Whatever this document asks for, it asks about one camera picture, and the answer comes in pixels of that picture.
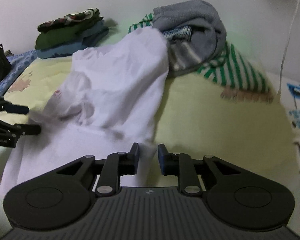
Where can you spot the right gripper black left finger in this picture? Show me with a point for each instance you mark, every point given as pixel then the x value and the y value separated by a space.
pixel 111 169

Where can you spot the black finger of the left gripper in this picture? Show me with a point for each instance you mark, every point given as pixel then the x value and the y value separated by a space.
pixel 16 109
pixel 27 129

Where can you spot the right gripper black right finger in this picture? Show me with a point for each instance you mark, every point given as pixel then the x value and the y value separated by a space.
pixel 179 165

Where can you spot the white t-shirt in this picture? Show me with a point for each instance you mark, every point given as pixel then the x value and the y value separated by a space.
pixel 106 104

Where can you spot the blue white checkered cloth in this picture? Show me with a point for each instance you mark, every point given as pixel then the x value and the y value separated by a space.
pixel 19 63

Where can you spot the yellow green baby blanket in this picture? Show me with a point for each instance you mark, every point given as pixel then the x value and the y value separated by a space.
pixel 196 120

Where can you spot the folded dark green garment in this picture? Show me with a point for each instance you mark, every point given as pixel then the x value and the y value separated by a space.
pixel 68 34

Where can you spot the green white striped shirt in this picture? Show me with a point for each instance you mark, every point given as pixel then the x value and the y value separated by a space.
pixel 228 69

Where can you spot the grey blue striped sweater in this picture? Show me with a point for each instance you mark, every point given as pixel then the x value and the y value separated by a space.
pixel 188 47

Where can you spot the white side desk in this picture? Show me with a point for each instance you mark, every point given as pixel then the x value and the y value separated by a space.
pixel 295 129

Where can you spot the grey fleece garment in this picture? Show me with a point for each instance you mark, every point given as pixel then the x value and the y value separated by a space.
pixel 208 32

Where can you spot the blue tray on desk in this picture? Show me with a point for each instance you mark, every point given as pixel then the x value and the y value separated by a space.
pixel 298 91

